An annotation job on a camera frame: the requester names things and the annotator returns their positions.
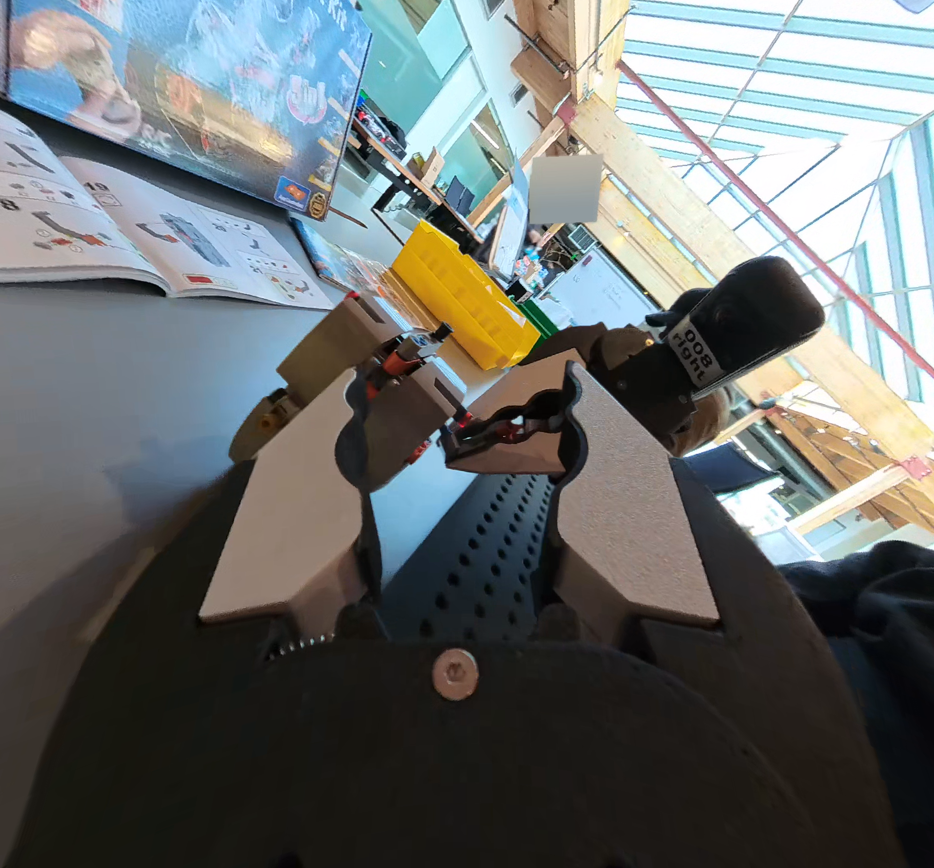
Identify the person's right forearm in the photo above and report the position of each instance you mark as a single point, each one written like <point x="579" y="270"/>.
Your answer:
<point x="700" y="423"/>

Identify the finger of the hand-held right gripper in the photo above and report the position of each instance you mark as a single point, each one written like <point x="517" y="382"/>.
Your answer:
<point x="533" y="377"/>
<point x="503" y="458"/>

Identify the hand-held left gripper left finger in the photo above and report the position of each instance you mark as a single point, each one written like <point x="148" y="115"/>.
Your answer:
<point x="292" y="518"/>

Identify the red ceiling pipe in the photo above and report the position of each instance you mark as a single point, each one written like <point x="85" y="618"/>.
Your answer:
<point x="766" y="215"/>

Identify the yellow storage bin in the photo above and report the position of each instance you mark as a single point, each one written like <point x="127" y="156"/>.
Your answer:
<point x="460" y="291"/>

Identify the person's dark clothing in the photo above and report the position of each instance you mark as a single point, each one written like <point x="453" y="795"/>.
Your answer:
<point x="868" y="627"/>

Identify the black monitor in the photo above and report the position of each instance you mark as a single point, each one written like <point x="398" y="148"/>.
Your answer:
<point x="458" y="195"/>

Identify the whiteboard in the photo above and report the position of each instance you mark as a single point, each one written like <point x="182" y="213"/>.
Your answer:
<point x="605" y="291"/>

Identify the grey desk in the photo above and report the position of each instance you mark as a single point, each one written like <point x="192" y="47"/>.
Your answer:
<point x="109" y="408"/>

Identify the blue cover booklet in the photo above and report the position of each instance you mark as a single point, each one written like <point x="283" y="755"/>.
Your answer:
<point x="332" y="262"/>

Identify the blue robot kit box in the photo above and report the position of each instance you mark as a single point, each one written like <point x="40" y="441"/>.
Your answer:
<point x="182" y="65"/>

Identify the wooden table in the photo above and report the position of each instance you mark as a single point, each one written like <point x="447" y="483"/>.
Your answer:
<point x="408" y="178"/>

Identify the grey toy robot assembly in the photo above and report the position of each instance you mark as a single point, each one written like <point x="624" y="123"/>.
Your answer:
<point x="343" y="342"/>

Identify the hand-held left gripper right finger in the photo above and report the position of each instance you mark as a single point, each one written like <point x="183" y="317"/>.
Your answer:
<point x="627" y="503"/>

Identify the green storage bin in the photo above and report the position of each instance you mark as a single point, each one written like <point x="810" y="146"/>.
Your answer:
<point x="538" y="317"/>

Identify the open white instruction booklet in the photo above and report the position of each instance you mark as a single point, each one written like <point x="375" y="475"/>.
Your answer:
<point x="182" y="240"/>

